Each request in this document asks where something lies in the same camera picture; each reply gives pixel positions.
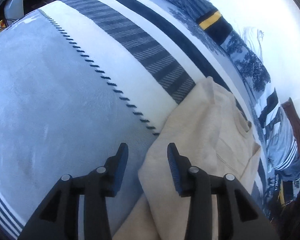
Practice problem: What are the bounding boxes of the white plastic jug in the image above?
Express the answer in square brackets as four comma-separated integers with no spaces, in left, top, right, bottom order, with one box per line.
[4,0,24,26]

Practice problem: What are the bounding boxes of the navy yellow striped pillow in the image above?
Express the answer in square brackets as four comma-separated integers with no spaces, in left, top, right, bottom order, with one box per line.
[252,88,300,208]

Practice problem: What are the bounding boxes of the white crumpled cloth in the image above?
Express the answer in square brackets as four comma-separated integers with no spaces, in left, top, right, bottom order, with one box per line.
[240,27,264,58]

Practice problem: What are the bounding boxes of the beige knit sweater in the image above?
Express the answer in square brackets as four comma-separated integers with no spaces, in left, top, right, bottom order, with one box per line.
[114,77,261,239]

